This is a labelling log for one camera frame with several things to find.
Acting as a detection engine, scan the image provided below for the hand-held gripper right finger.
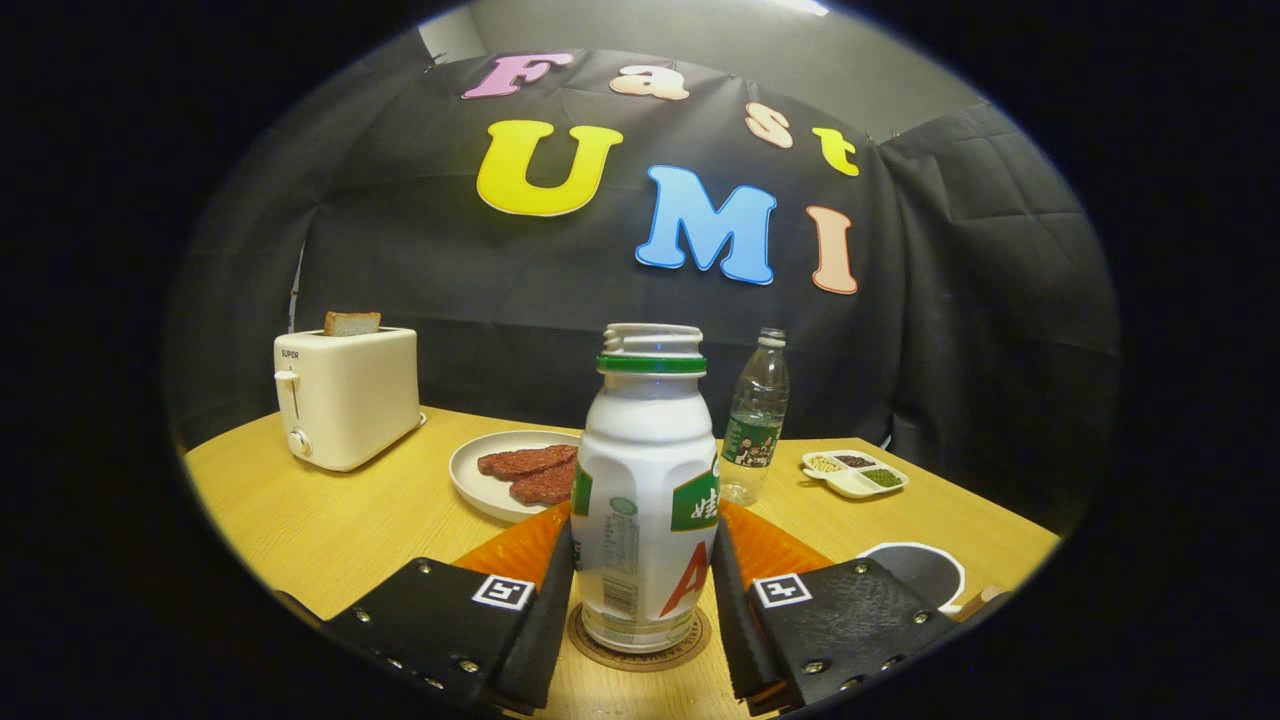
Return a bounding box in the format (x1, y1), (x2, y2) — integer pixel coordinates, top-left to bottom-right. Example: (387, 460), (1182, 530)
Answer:
(708, 500), (963, 716)

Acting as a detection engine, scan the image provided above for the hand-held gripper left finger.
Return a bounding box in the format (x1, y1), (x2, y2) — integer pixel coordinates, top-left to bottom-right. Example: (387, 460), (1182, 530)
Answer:
(322, 503), (579, 716)

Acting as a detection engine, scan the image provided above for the white juice bottle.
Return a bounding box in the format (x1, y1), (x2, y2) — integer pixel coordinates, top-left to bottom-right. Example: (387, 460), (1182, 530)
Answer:
(572, 323), (721, 656)

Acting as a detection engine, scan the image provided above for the clear plastic water bottle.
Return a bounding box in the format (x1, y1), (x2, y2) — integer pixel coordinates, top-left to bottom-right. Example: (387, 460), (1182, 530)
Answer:
(718, 327), (791, 507)

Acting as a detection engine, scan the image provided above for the wooden table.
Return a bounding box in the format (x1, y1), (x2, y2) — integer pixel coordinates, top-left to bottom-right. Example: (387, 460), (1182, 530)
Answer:
(185, 405), (1061, 720)

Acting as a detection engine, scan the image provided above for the red meat slice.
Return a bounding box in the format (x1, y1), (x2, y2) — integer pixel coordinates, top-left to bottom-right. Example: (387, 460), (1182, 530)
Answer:
(509, 462), (578, 507)
(477, 444), (580, 479)

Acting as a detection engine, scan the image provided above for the white cup with wooden handle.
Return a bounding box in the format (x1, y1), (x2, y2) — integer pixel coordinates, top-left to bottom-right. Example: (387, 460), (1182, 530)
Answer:
(858, 541), (1011, 623)

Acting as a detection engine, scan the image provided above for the round white plate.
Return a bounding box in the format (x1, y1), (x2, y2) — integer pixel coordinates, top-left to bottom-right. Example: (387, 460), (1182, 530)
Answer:
(448, 430), (583, 525)

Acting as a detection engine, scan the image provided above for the round cork coaster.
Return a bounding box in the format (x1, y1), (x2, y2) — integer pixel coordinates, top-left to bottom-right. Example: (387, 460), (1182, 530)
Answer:
(566, 603), (713, 673)

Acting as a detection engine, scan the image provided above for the cream toaster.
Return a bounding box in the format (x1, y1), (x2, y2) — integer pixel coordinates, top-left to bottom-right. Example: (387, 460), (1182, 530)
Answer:
(273, 326), (426, 473)

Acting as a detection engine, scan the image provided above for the black backdrop cloth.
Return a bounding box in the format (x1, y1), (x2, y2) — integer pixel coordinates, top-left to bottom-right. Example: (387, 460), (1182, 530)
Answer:
(165, 10), (1121, 536)

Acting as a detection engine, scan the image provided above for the white divided dish with beans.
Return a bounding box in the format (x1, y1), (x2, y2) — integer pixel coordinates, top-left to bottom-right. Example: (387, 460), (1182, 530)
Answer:
(800, 449), (910, 500)

